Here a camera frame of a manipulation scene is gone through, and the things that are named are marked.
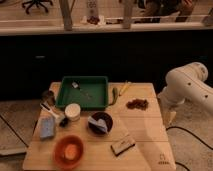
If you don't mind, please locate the blue grey cloth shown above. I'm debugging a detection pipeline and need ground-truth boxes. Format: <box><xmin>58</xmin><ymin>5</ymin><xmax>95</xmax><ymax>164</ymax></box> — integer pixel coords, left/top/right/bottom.
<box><xmin>88</xmin><ymin>116</ymin><xmax>108</xmax><ymax>133</ymax></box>

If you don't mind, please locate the green pod vegetable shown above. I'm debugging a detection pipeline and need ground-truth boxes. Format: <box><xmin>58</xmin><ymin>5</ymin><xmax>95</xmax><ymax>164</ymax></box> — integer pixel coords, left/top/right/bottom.
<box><xmin>109</xmin><ymin>87</ymin><xmax>118</xmax><ymax>106</ymax></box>

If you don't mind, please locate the dark brown brush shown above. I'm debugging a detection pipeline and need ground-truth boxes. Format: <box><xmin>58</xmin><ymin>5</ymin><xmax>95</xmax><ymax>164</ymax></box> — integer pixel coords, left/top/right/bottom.
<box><xmin>42</xmin><ymin>90</ymin><xmax>55</xmax><ymax>106</ymax></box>

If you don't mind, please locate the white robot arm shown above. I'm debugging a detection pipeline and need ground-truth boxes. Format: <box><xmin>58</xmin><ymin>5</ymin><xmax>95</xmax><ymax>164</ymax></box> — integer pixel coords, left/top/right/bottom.
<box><xmin>157</xmin><ymin>62</ymin><xmax>213</xmax><ymax>126</ymax></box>

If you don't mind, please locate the small utensil in tray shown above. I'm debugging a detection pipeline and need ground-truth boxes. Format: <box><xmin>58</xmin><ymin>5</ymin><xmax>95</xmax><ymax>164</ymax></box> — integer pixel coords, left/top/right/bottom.
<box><xmin>71</xmin><ymin>82</ymin><xmax>91</xmax><ymax>99</ymax></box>

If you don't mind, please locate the orange bowl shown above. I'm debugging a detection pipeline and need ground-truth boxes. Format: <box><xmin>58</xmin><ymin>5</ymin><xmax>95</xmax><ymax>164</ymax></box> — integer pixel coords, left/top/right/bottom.
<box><xmin>53</xmin><ymin>135</ymin><xmax>84</xmax><ymax>171</ymax></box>

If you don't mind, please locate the wooden post left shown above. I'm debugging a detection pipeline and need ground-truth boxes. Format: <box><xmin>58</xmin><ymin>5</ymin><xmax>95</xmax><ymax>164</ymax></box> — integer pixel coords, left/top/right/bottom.
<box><xmin>59</xmin><ymin>0</ymin><xmax>72</xmax><ymax>31</ymax></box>

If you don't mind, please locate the black floor cable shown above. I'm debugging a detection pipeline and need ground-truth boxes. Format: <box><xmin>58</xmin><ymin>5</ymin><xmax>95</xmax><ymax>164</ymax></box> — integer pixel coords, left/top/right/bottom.
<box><xmin>166</xmin><ymin>125</ymin><xmax>213</xmax><ymax>171</ymax></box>

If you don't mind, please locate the small black object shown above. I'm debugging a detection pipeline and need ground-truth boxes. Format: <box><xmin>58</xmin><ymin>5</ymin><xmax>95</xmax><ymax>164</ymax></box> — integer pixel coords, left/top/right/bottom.
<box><xmin>59</xmin><ymin>118</ymin><xmax>69</xmax><ymax>127</ymax></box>

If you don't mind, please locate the seated person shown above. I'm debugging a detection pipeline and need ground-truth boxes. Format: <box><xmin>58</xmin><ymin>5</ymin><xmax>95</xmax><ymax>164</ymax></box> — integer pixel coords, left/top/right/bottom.
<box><xmin>138</xmin><ymin>0</ymin><xmax>194</xmax><ymax>23</ymax></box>

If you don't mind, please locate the dark item on ledge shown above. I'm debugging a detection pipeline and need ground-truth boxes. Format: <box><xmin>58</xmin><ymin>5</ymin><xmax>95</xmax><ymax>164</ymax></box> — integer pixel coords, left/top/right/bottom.
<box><xmin>87</xmin><ymin>16</ymin><xmax>100</xmax><ymax>25</ymax></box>

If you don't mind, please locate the green plastic tray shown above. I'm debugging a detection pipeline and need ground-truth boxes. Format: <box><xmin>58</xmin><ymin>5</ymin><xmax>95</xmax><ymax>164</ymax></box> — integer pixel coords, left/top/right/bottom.
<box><xmin>56</xmin><ymin>76</ymin><xmax>108</xmax><ymax>111</ymax></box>

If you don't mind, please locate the white round container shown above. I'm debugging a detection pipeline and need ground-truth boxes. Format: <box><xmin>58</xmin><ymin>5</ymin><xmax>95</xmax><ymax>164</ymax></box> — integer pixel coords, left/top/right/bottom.
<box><xmin>65</xmin><ymin>103</ymin><xmax>81</xmax><ymax>121</ymax></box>

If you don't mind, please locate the yellow pen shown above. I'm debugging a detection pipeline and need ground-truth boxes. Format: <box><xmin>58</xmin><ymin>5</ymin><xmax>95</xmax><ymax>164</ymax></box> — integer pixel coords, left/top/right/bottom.
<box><xmin>119</xmin><ymin>81</ymin><xmax>131</xmax><ymax>96</ymax></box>

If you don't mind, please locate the orange round object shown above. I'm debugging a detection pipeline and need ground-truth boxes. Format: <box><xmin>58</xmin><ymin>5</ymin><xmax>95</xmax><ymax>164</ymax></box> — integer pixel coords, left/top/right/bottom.
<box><xmin>65</xmin><ymin>144</ymin><xmax>77</xmax><ymax>160</ymax></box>

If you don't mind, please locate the black beige eraser block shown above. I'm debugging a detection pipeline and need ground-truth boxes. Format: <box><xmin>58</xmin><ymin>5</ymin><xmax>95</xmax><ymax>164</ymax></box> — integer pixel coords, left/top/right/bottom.
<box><xmin>111</xmin><ymin>136</ymin><xmax>135</xmax><ymax>156</ymax></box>

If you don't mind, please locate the blue sponge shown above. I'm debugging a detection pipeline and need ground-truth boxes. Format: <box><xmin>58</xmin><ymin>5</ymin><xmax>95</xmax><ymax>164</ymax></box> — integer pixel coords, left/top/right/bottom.
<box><xmin>40</xmin><ymin>117</ymin><xmax>55</xmax><ymax>139</ymax></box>

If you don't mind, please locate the wooden post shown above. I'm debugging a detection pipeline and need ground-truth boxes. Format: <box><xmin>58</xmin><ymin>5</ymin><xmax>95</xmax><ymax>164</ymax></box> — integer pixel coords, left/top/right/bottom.
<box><xmin>59</xmin><ymin>0</ymin><xmax>72</xmax><ymax>31</ymax></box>
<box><xmin>122</xmin><ymin>0</ymin><xmax>134</xmax><ymax>29</ymax></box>

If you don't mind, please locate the black office chair base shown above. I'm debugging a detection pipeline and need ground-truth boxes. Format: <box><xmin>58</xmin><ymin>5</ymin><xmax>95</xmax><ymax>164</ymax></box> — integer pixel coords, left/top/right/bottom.
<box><xmin>22</xmin><ymin>0</ymin><xmax>53</xmax><ymax>14</ymax></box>

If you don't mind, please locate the dark bowl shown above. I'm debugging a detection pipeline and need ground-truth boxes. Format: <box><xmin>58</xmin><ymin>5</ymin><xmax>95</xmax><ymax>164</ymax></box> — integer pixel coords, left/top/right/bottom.
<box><xmin>88</xmin><ymin>112</ymin><xmax>113</xmax><ymax>135</ymax></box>

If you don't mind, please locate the wooden post right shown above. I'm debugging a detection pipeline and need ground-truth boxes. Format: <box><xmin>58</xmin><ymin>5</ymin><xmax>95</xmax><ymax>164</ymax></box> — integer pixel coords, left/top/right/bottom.
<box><xmin>122</xmin><ymin>0</ymin><xmax>134</xmax><ymax>29</ymax></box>

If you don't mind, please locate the dark red grape bunch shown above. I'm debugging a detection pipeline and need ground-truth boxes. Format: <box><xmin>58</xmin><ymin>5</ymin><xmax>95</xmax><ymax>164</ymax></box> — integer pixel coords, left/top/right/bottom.
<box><xmin>126</xmin><ymin>99</ymin><xmax>149</xmax><ymax>110</ymax></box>

